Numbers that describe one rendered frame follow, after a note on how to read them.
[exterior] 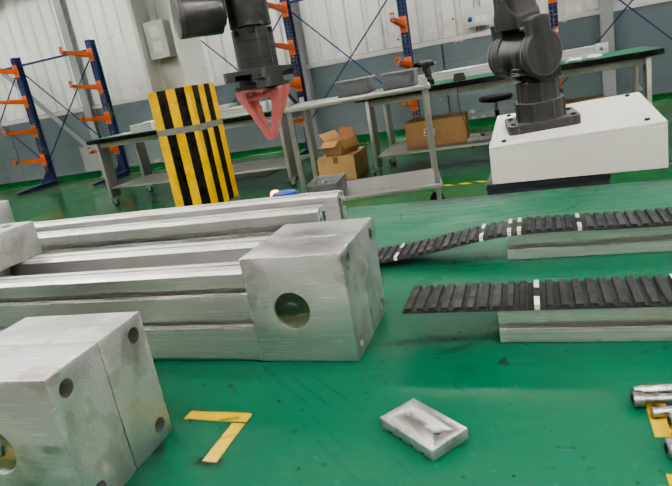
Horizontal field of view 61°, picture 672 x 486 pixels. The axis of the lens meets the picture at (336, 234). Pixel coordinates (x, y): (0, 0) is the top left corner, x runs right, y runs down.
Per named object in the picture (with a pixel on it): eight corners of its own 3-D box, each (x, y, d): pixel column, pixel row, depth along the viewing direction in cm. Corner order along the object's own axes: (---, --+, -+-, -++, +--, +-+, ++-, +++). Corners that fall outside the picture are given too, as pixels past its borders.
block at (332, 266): (392, 299, 58) (378, 209, 55) (359, 361, 47) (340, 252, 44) (310, 302, 61) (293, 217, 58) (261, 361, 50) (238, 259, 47)
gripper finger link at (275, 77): (236, 147, 80) (222, 78, 77) (258, 139, 86) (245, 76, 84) (280, 141, 77) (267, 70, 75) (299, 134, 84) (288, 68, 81)
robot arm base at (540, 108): (572, 114, 106) (505, 126, 109) (568, 70, 103) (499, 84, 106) (582, 123, 97) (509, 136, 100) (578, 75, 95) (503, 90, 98)
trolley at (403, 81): (445, 202, 410) (427, 58, 383) (450, 223, 357) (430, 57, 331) (306, 222, 426) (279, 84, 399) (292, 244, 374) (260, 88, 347)
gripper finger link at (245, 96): (244, 144, 82) (230, 78, 79) (265, 137, 88) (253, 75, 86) (287, 139, 79) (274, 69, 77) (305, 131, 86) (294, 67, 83)
